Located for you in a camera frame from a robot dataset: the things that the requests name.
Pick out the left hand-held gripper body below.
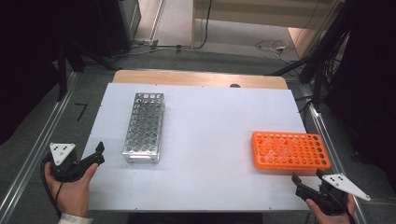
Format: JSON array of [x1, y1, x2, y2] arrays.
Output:
[[49, 142, 86, 184]]

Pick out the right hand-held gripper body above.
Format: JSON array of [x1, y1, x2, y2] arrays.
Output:
[[295, 173, 372, 216]]

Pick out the orange test tube rack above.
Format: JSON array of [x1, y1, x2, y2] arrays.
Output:
[[251, 131, 332, 173]]

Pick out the metal test tube rack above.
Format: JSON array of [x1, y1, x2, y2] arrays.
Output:
[[121, 91, 166, 165]]

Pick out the person's right hand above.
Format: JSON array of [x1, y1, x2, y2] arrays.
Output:
[[304, 194, 358, 224]]

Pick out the person's left hand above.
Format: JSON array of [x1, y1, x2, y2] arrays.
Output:
[[44, 161, 99, 218]]

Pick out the white board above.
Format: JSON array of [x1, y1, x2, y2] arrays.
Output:
[[81, 82, 326, 213]]

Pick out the dark cabinet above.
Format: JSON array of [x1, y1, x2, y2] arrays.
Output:
[[95, 0, 142, 58]]

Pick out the light wooden furniture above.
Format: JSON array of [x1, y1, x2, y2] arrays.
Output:
[[191, 0, 345, 60]]

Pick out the left hand-held gripper cable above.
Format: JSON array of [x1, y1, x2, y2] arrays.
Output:
[[40, 153, 64, 218]]

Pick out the aluminium rail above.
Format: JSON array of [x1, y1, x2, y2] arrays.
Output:
[[306, 102, 368, 224], [0, 72, 78, 218]]

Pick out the black stand with cables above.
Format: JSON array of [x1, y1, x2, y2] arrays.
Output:
[[270, 0, 354, 105]]

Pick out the white coiled cable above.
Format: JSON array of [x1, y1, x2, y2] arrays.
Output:
[[254, 38, 290, 63]]

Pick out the black hanging cable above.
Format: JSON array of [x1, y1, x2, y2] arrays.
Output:
[[193, 0, 214, 50]]

